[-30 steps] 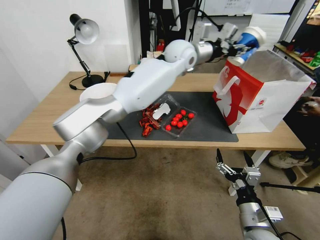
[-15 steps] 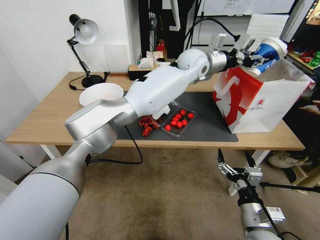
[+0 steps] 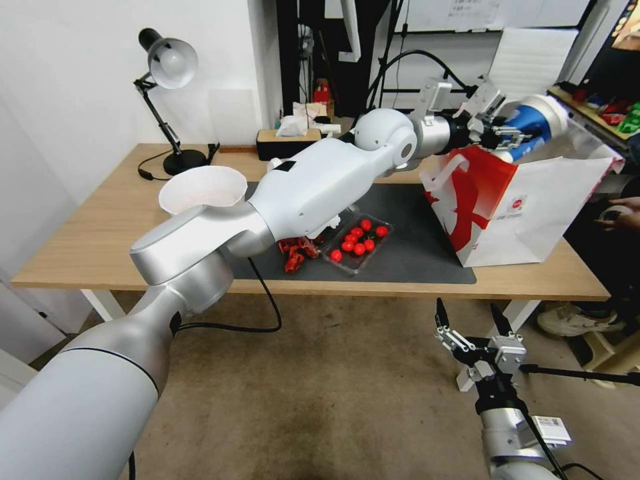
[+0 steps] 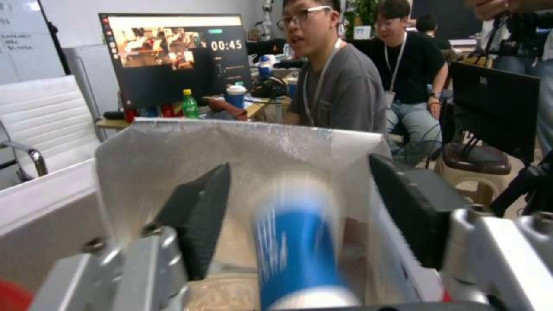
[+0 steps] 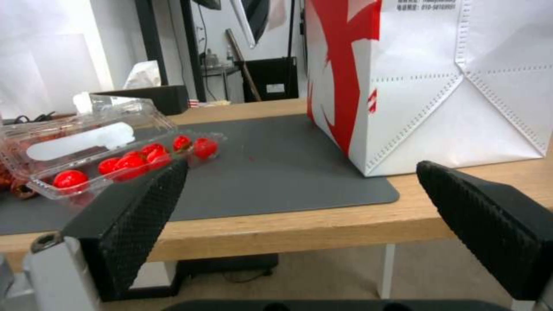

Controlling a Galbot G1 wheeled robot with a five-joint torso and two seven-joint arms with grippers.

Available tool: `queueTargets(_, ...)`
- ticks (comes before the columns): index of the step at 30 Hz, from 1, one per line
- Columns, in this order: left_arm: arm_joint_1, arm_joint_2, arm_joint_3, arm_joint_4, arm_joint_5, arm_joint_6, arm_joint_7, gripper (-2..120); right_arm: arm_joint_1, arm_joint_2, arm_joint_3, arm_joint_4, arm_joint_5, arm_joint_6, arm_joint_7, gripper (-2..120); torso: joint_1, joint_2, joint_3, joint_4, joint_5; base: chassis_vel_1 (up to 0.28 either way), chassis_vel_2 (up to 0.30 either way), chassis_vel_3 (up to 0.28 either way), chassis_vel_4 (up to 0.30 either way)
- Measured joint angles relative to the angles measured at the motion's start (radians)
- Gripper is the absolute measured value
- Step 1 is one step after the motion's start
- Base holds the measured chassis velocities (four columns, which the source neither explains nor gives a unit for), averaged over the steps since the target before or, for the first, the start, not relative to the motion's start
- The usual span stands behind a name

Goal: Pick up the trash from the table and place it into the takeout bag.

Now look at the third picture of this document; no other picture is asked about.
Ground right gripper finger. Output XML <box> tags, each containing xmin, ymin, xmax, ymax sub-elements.
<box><xmin>433</xmin><ymin>297</ymin><xmax>477</xmax><ymax>357</ymax></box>
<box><xmin>489</xmin><ymin>302</ymin><xmax>517</xmax><ymax>343</ymax></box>

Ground white and red delivery bag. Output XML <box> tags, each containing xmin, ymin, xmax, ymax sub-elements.
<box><xmin>419</xmin><ymin>145</ymin><xmax>626</xmax><ymax>269</ymax></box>

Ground clear plastic takeout box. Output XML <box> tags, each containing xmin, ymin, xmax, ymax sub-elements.
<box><xmin>305</xmin><ymin>203</ymin><xmax>397</xmax><ymax>277</ymax></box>

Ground crumpled white plastic bag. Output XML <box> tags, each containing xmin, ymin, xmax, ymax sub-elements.
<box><xmin>291</xmin><ymin>101</ymin><xmax>334</xmax><ymax>125</ymax></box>

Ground black tissue box wooden lid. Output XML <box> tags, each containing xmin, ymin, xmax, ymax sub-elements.
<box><xmin>256</xmin><ymin>127</ymin><xmax>324</xmax><ymax>162</ymax></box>

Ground blue and white paper cup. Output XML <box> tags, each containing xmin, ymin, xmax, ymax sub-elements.
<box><xmin>502</xmin><ymin>93</ymin><xmax>573</xmax><ymax>164</ymax></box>

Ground white foam board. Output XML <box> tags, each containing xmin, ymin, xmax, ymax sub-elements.
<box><xmin>487</xmin><ymin>27</ymin><xmax>580</xmax><ymax>102</ymax></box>

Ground person's white shoe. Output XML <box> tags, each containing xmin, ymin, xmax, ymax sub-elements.
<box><xmin>537</xmin><ymin>303</ymin><xmax>627</xmax><ymax>338</ymax></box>

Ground black tripod rod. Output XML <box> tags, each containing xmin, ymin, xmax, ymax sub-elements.
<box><xmin>519</xmin><ymin>363</ymin><xmax>640</xmax><ymax>387</ymax></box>

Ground black table mat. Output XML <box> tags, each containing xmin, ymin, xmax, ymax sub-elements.
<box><xmin>227</xmin><ymin>181</ymin><xmax>479</xmax><ymax>285</ymax></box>

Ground green toy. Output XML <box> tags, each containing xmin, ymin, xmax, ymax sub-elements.
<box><xmin>617</xmin><ymin>101</ymin><xmax>640</xmax><ymax>136</ymax></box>

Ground white tissue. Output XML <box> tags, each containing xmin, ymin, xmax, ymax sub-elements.
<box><xmin>273</xmin><ymin>115</ymin><xmax>314</xmax><ymax>139</ymax></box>

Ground white paper bowl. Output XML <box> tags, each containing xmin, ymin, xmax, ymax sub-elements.
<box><xmin>158</xmin><ymin>166</ymin><xmax>248</xmax><ymax>218</ymax></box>

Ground black desk lamp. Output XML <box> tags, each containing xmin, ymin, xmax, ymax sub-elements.
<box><xmin>132</xmin><ymin>27</ymin><xmax>209</xmax><ymax>177</ymax></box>

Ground wooden table white legs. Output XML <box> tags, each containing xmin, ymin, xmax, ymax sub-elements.
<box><xmin>11</xmin><ymin>143</ymin><xmax>612</xmax><ymax>323</ymax></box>

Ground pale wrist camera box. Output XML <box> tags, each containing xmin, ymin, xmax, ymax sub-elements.
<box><xmin>459</xmin><ymin>75</ymin><xmax>505</xmax><ymax>120</ymax></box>
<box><xmin>491</xmin><ymin>335</ymin><xmax>527</xmax><ymax>375</ymax></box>

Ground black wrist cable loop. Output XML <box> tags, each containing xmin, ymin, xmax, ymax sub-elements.
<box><xmin>366</xmin><ymin>49</ymin><xmax>481</xmax><ymax>112</ymax></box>

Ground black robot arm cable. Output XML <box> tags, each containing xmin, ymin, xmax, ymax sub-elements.
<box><xmin>127</xmin><ymin>255</ymin><xmax>284</xmax><ymax>480</ymax></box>

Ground black lamp cable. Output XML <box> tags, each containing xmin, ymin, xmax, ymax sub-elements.
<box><xmin>137</xmin><ymin>149</ymin><xmax>174</xmax><ymax>183</ymax></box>

